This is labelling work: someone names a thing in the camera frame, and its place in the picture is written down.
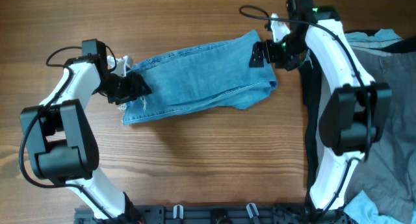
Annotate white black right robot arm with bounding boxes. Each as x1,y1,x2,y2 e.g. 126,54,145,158
249,0,392,221

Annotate grey trousers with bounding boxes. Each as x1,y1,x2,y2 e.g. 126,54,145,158
345,49,415,203

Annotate light blue cloth bottom right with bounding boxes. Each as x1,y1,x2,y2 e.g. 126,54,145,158
344,190,415,224

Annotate black garment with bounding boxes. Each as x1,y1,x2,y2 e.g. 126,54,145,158
297,30,416,191

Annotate light blue shirt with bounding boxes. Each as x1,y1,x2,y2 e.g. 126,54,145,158
344,29,402,42

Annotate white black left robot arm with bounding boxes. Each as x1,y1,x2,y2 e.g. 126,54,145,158
18,39,151,223

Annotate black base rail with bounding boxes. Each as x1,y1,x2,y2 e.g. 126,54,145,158
73,203,352,224

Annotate light blue denim jeans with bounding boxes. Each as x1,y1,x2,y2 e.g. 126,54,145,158
121,31,278,125

